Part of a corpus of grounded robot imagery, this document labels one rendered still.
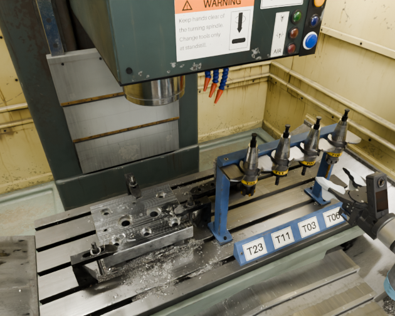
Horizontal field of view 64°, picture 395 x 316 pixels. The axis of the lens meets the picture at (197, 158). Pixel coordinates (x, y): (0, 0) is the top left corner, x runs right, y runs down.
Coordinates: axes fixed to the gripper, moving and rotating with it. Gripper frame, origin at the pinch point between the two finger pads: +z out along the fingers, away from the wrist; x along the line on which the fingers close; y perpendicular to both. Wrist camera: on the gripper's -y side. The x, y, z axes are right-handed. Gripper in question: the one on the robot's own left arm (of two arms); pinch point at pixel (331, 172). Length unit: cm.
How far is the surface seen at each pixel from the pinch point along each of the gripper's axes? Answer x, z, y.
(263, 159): -16.6, 11.5, -1.7
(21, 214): -100, 89, 64
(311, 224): 1.2, 1.4, 25.4
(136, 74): -53, 6, -37
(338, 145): 9.1, 7.4, -1.9
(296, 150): -4.8, 10.9, -1.7
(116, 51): -56, 6, -41
